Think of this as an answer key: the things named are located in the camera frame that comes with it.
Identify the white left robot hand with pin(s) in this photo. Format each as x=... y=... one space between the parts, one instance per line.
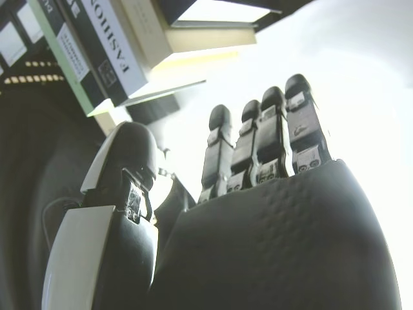
x=274 y=242

